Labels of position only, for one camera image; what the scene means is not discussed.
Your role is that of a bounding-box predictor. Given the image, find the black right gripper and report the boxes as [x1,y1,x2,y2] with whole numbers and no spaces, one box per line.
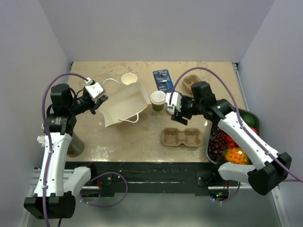
[171,95,204,125]

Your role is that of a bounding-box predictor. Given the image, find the single brown pulp carrier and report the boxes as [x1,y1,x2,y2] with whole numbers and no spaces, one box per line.
[161,128,203,148]

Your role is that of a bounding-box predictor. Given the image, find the green paper cup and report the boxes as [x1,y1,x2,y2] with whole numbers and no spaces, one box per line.
[150,90,166,112]

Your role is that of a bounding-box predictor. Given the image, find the white plastic cup lid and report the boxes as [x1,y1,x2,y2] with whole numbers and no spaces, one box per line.
[150,90,166,105]

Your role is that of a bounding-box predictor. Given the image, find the brown paper bag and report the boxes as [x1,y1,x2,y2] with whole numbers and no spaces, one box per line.
[98,79,151,128]

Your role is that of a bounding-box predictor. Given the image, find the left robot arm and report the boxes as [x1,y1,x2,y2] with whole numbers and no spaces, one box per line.
[24,81,108,219]

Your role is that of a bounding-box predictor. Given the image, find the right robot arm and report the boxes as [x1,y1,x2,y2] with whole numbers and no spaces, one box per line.
[165,81,292,195]

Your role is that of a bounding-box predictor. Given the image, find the blue razor blister pack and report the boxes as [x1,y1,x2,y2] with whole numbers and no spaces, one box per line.
[152,69,174,93]

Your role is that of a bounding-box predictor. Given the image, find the stack of white lids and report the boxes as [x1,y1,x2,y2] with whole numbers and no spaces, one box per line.
[166,108,175,115]

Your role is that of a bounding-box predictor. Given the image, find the brown pulp cup carrier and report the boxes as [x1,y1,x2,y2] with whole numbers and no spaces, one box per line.
[182,74,202,96]

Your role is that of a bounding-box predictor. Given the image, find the grey metal cup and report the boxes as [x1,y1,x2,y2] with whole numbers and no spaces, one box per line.
[67,132,85,157]

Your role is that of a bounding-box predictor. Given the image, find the stacked green paper cups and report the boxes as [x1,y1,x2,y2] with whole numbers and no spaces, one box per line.
[121,72,138,86]

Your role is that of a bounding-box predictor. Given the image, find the grey fruit tray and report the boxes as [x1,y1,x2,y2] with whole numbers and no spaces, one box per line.
[206,108,261,164]

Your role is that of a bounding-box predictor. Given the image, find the orange pineapple toy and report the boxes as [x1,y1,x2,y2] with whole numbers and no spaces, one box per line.
[224,148,250,165]

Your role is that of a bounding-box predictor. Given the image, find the green avocado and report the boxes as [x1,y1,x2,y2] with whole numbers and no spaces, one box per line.
[242,114,256,128]

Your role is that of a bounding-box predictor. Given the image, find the red apple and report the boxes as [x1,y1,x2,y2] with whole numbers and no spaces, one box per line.
[250,126,258,134]

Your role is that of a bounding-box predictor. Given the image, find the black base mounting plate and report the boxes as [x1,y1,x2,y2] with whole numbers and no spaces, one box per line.
[65,161,227,197]

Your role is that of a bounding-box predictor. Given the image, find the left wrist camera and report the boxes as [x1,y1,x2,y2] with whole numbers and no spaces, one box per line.
[84,78,106,103]

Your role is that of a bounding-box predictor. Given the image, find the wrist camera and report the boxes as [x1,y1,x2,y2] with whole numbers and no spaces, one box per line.
[84,78,106,103]
[165,92,182,112]

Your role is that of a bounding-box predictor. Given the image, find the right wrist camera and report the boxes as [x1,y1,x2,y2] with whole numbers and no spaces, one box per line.
[165,92,182,112]

